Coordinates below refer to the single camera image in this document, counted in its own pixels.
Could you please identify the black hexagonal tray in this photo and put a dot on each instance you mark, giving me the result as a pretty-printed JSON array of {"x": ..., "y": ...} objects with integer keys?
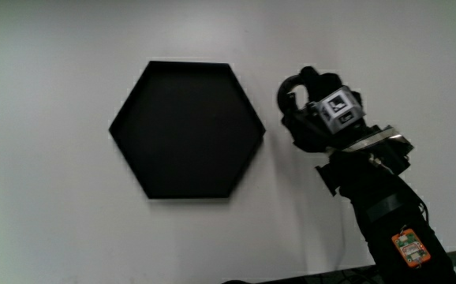
[{"x": 187, "y": 130}]

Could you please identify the black tape roll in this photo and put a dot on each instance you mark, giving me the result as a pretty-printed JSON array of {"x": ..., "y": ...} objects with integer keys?
[{"x": 282, "y": 93}]

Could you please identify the person's right forearm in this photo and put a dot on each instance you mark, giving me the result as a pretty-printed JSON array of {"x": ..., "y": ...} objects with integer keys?
[{"x": 382, "y": 197}]

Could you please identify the person's right hand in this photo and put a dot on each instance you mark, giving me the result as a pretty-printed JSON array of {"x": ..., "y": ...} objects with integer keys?
[{"x": 311, "y": 130}]

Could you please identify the orange circuit board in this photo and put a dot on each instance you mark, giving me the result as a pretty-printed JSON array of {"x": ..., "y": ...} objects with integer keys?
[{"x": 410, "y": 248}]

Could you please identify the white desk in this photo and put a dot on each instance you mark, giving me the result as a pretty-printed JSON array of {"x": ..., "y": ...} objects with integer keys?
[{"x": 54, "y": 158}]

